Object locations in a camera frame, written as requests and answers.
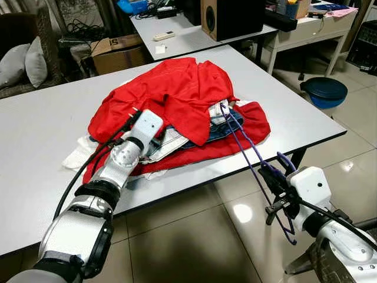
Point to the red garment under pile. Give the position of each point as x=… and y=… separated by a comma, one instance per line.
x=250, y=127

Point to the white remote control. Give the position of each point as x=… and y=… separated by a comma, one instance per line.
x=164, y=35

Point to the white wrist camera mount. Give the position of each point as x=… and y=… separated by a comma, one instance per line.
x=148, y=125
x=312, y=186

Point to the small white table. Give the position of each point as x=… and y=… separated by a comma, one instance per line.
x=188, y=41

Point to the blue jeans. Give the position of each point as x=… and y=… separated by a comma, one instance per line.
x=221, y=132

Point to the black audio equipment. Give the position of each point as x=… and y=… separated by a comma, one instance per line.
x=362, y=47

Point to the large white table black legs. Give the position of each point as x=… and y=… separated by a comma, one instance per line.
x=47, y=130

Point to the blue plastic clothes hanger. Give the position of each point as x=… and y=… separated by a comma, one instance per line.
x=247, y=143

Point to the small white paper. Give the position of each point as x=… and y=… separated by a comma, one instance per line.
x=160, y=50

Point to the black wooden speaker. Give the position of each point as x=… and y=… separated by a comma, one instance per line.
x=235, y=20

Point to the white desk with drawer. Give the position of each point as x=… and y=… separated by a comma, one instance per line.
x=306, y=32

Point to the plain red shirt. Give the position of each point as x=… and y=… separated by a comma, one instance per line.
x=171, y=88

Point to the dark wicker armchair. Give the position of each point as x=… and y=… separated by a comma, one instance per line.
x=17, y=26

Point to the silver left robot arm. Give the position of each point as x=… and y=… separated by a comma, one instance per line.
x=76, y=230

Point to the black soundbar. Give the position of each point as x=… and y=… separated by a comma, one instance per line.
x=281, y=22

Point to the pink flat item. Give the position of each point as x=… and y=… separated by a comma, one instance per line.
x=340, y=11

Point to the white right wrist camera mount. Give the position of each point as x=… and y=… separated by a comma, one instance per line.
x=312, y=186

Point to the blue plastic basket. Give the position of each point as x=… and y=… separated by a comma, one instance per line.
x=132, y=6

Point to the blue round bin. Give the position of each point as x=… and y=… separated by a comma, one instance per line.
x=325, y=91

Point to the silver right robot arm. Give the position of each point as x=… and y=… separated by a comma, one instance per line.
x=347, y=253

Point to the brown cardboard box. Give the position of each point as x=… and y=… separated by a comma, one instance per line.
x=121, y=59

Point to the grey pillow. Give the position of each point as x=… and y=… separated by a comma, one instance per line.
x=13, y=66
x=36, y=62

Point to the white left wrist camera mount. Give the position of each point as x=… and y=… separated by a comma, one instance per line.
x=148, y=125

